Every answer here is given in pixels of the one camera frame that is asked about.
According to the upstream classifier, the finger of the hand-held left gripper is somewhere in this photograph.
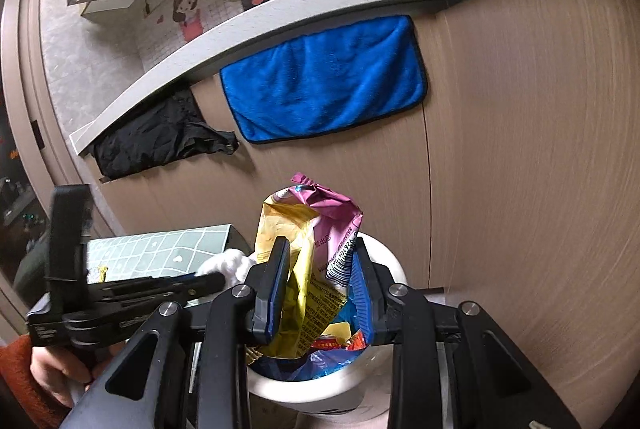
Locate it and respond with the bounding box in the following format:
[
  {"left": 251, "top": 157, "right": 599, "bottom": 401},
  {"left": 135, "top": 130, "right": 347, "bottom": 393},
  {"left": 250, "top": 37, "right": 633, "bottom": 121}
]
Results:
[
  {"left": 100, "top": 273, "right": 227, "bottom": 310},
  {"left": 97, "top": 274, "right": 201, "bottom": 297}
]

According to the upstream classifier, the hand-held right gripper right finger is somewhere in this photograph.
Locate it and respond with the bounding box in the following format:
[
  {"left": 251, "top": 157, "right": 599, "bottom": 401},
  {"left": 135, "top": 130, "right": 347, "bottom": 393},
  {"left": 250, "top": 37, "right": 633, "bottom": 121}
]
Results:
[{"left": 350, "top": 241, "right": 583, "bottom": 429}]

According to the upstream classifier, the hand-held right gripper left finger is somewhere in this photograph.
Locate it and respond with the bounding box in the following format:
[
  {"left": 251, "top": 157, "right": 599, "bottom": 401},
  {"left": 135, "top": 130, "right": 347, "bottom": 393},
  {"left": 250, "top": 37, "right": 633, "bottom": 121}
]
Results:
[{"left": 60, "top": 236, "right": 293, "bottom": 429}]

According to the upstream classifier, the white tissue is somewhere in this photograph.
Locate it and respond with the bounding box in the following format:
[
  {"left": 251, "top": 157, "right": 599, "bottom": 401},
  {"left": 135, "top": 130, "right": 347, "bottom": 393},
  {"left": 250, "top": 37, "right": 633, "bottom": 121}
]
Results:
[{"left": 197, "top": 249, "right": 261, "bottom": 291}]

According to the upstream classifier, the yellow purple snack bag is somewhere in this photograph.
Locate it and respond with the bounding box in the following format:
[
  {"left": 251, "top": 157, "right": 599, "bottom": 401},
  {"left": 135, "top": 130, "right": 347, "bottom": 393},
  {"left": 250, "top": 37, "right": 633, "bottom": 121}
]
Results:
[{"left": 252, "top": 172, "right": 365, "bottom": 360}]

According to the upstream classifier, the white trash bin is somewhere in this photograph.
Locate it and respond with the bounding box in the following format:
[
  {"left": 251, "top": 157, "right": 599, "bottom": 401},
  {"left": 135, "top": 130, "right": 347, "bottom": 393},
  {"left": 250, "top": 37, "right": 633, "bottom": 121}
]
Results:
[{"left": 245, "top": 231, "right": 407, "bottom": 429}]

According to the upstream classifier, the person's left forearm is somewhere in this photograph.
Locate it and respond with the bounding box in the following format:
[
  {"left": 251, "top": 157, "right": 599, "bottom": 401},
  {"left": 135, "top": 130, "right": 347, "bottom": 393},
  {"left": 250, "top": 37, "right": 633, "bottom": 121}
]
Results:
[{"left": 0, "top": 334, "right": 68, "bottom": 429}]

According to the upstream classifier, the person's left hand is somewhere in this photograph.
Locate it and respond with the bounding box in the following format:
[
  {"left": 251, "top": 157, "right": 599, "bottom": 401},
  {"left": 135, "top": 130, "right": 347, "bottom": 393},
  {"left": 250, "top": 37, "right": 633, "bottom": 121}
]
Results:
[{"left": 30, "top": 343, "right": 125, "bottom": 406}]

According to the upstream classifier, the green checked table cover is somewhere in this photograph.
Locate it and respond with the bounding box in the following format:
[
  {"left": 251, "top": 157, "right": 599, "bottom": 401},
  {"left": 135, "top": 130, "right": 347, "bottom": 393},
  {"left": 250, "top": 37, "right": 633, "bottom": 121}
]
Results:
[{"left": 82, "top": 223, "right": 246, "bottom": 282}]

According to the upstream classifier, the black cloth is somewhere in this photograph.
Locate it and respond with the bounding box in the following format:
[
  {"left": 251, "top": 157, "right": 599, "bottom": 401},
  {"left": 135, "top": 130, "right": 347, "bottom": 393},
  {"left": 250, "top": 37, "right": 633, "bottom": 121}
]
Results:
[{"left": 91, "top": 88, "right": 240, "bottom": 180}]

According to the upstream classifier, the blue towel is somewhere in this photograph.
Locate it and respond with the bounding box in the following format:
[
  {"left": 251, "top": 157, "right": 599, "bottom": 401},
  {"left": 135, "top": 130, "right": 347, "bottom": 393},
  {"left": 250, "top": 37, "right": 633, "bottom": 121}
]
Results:
[{"left": 219, "top": 15, "right": 429, "bottom": 144}]

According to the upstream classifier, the white kitchen countertop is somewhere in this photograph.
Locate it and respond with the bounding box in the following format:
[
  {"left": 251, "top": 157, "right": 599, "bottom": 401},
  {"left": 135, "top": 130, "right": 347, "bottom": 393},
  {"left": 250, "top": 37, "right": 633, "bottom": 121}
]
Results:
[{"left": 69, "top": 0, "right": 640, "bottom": 156}]

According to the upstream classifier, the brown door frame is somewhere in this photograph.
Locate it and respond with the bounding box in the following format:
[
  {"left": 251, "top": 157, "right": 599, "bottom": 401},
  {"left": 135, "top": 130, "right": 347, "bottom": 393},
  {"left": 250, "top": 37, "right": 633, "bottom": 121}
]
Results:
[{"left": 0, "top": 0, "right": 118, "bottom": 345}]

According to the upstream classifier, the girl wall sticker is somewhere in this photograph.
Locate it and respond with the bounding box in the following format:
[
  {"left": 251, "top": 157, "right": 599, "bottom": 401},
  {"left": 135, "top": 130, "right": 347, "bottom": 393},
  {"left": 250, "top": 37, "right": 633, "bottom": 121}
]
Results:
[{"left": 170, "top": 0, "right": 206, "bottom": 42}]

